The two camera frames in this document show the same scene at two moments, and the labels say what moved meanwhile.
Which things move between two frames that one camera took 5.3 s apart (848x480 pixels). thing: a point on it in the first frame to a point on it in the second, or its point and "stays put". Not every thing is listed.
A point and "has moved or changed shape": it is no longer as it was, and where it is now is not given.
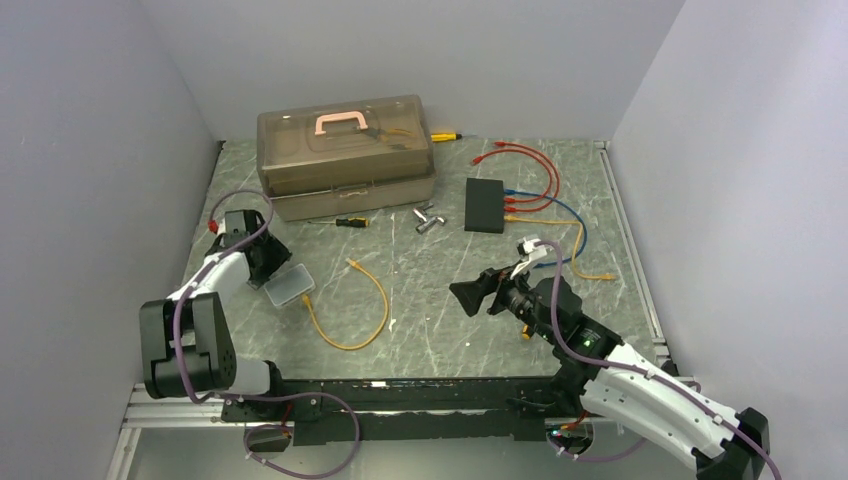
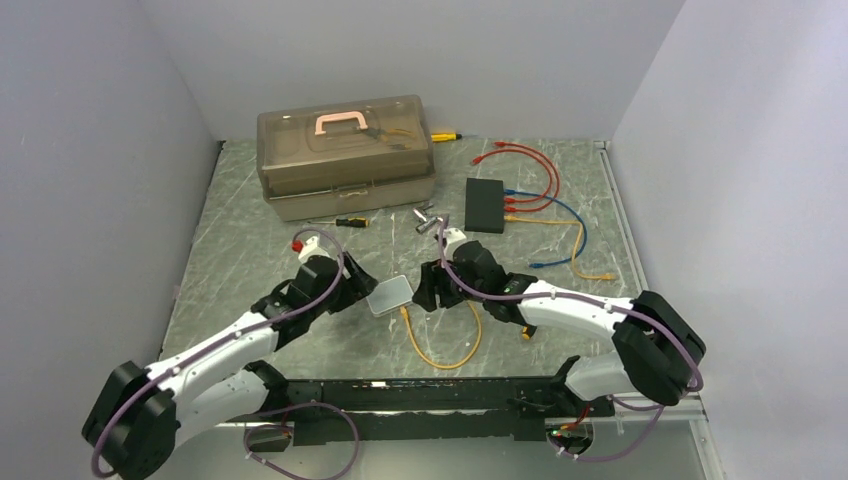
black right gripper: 471,293 to 433,283
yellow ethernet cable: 355,264 to 404,314
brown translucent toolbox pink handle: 345,158 stays put
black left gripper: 278,255 to 356,286
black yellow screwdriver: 354,221 stays put
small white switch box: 289,284 has moved or changed shape
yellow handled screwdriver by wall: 440,137 stays put
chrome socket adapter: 424,220 stays put
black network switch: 484,205 stays put
